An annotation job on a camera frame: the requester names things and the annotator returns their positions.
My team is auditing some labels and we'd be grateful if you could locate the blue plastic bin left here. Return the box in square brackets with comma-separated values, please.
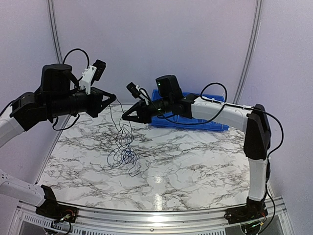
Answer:
[148, 89, 179, 128]

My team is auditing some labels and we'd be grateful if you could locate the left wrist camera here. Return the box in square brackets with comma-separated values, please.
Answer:
[79, 60, 106, 95]

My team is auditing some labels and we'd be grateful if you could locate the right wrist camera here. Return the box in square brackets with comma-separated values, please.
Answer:
[126, 82, 149, 105]

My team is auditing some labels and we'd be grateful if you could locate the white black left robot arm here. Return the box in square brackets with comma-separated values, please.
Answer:
[0, 60, 116, 146]

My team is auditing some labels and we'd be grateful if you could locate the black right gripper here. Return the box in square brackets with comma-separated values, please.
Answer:
[122, 96, 172, 124]

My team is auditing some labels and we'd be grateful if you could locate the blue plastic bin right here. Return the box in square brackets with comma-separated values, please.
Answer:
[199, 94, 229, 132]

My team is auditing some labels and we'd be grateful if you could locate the aluminium front rail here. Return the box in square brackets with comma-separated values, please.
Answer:
[7, 197, 295, 235]

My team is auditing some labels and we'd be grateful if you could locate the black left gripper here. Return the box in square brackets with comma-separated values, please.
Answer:
[48, 86, 116, 118]

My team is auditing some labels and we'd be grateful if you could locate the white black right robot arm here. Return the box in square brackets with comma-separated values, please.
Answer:
[122, 75, 281, 219]

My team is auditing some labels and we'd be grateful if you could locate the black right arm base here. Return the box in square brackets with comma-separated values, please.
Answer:
[224, 195, 268, 224]

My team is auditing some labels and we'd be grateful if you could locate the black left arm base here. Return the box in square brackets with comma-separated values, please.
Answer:
[36, 185, 78, 223]

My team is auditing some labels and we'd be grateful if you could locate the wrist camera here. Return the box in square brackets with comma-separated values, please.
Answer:
[126, 82, 149, 105]
[79, 60, 106, 95]

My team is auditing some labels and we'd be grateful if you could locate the aluminium frame post left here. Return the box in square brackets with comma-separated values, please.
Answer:
[47, 0, 75, 118]

